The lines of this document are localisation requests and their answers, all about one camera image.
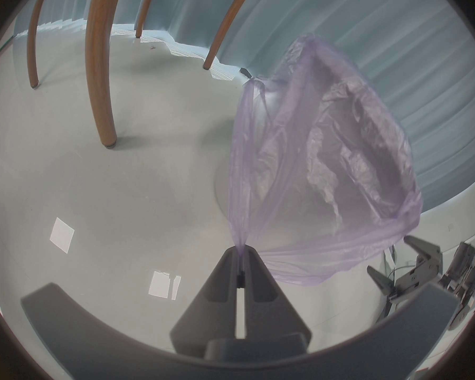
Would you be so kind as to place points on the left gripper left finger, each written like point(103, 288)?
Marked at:
point(209, 311)

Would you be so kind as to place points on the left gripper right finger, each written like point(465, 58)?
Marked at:
point(269, 311)

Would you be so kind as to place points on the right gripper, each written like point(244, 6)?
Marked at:
point(419, 275)

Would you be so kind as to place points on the purple plastic bag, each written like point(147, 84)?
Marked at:
point(340, 152)

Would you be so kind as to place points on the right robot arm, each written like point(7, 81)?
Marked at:
point(465, 275)

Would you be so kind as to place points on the pale blue curtain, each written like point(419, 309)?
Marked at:
point(419, 73)

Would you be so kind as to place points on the white cushioned wooden chair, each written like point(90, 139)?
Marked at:
point(99, 73)

